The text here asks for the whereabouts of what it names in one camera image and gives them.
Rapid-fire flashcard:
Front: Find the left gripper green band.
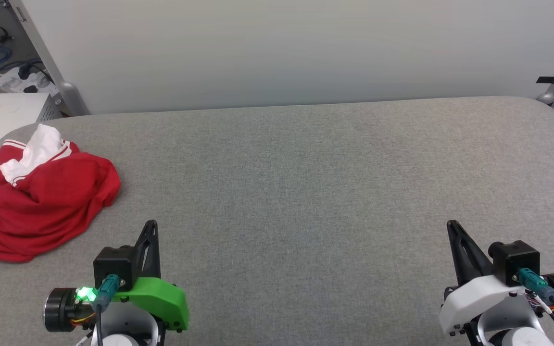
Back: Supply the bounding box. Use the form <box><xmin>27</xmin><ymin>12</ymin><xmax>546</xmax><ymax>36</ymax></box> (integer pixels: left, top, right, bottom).
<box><xmin>44</xmin><ymin>220</ymin><xmax>190</xmax><ymax>333</ymax></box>

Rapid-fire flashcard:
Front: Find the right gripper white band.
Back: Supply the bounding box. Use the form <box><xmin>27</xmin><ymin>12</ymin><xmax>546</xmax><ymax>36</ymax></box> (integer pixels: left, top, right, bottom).
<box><xmin>439</xmin><ymin>220</ymin><xmax>554</xmax><ymax>336</ymax></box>

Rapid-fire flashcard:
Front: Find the red and white basketball jersey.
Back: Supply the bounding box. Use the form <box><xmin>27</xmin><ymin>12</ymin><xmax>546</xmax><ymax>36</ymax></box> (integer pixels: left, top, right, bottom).
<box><xmin>0</xmin><ymin>124</ymin><xmax>122</xmax><ymax>263</ymax></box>

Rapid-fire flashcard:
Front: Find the grey fabric sofa cushion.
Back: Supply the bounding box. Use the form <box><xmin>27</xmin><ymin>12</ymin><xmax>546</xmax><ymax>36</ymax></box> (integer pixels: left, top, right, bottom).
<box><xmin>0</xmin><ymin>96</ymin><xmax>554</xmax><ymax>346</ymax></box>

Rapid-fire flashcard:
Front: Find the white equipment box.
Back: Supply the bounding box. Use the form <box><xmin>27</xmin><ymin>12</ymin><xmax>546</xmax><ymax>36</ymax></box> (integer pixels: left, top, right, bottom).
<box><xmin>0</xmin><ymin>93</ymin><xmax>63</xmax><ymax>185</ymax></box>

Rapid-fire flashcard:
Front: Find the white power strip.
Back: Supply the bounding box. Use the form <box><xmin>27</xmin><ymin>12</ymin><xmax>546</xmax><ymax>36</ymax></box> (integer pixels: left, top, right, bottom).
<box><xmin>0</xmin><ymin>66</ymin><xmax>59</xmax><ymax>95</ymax></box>

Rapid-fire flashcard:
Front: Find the left camera cable teal plug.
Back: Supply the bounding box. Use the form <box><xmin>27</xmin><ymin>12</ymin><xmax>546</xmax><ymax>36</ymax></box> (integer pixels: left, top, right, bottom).
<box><xmin>92</xmin><ymin>274</ymin><xmax>126</xmax><ymax>346</ymax></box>

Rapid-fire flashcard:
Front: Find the camera cable teal plug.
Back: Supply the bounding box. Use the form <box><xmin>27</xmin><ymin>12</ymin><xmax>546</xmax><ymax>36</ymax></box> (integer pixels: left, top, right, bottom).
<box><xmin>92</xmin><ymin>274</ymin><xmax>126</xmax><ymax>346</ymax></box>
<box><xmin>517</xmin><ymin>268</ymin><xmax>554</xmax><ymax>346</ymax></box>

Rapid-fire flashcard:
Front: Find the right camera cable teal plug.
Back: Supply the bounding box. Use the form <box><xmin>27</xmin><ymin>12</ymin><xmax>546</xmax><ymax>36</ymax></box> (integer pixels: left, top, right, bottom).
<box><xmin>517</xmin><ymin>268</ymin><xmax>554</xmax><ymax>346</ymax></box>

